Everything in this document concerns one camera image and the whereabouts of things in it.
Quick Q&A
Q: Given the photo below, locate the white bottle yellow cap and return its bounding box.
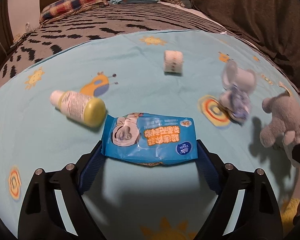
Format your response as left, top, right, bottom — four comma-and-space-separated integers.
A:
50, 90, 106, 127

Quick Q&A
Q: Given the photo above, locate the grey plush toy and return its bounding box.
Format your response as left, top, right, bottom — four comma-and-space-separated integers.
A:
260, 92, 300, 168

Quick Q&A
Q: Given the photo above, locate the light blue sun-print sheet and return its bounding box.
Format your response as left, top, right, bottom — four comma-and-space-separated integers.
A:
0, 29, 300, 240

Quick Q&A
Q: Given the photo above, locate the yellow fluffy rug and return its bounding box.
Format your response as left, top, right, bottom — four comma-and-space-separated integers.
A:
281, 198, 300, 237

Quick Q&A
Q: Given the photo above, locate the plaid red blue pillow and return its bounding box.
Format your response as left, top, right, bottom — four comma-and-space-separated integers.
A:
39, 0, 109, 24

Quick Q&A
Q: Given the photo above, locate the blue wet wipes pack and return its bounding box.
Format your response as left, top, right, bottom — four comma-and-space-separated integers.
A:
102, 113, 198, 166

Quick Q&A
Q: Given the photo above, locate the white bandage roll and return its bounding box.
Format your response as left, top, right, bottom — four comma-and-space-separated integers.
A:
163, 50, 184, 75

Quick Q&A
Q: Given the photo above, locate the grey black patterned blanket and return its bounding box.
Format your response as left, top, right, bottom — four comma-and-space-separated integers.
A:
0, 0, 300, 98

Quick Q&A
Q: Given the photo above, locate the dark brown curtain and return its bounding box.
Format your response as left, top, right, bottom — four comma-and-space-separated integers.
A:
190, 0, 300, 88

